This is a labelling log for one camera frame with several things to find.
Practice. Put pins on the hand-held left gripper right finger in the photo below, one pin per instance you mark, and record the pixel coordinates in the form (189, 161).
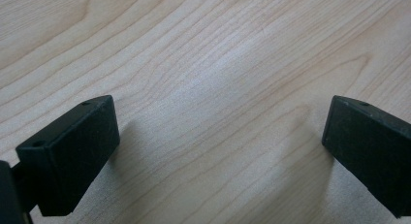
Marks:
(371, 146)

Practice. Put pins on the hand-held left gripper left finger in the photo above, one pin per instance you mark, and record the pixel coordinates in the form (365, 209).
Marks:
(69, 159)

